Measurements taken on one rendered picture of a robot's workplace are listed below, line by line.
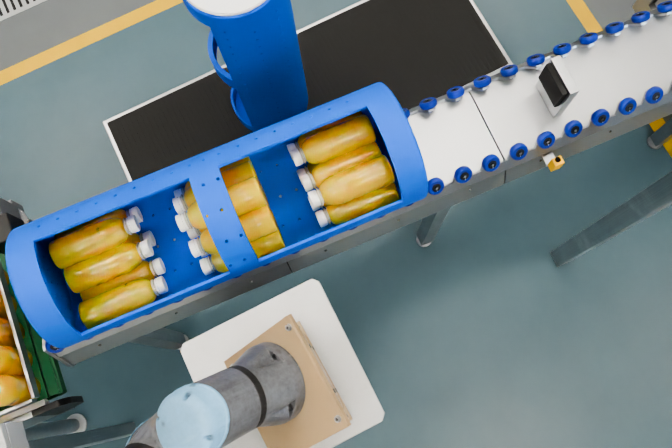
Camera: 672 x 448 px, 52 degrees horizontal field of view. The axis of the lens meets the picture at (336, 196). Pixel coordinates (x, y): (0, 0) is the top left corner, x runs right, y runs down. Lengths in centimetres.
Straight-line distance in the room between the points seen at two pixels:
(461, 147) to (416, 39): 105
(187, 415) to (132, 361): 156
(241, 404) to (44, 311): 51
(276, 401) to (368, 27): 182
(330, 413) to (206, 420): 23
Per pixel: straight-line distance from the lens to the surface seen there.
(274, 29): 197
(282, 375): 127
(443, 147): 178
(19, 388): 176
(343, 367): 145
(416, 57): 274
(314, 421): 131
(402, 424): 261
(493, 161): 174
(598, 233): 226
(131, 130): 275
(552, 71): 174
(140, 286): 161
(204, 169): 148
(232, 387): 121
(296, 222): 168
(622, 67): 197
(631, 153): 293
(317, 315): 146
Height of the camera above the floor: 260
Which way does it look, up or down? 75 degrees down
